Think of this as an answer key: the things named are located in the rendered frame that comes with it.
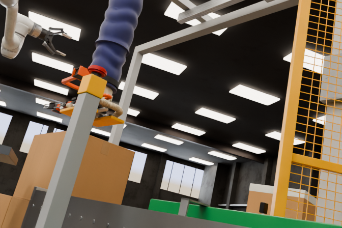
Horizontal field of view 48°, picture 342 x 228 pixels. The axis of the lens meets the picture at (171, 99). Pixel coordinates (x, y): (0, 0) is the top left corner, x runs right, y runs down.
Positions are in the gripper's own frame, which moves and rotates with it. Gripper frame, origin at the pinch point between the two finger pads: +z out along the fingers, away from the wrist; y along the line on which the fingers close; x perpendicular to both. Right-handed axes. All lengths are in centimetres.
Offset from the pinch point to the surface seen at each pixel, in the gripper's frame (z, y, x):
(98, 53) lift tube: 11.7, 6.6, 28.9
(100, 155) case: 20, 72, 54
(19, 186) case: 1, 97, 0
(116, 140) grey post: 197, -7, -248
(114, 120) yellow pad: 30, 47, 41
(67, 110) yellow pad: 7, 47, 21
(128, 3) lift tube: 18, -32, 36
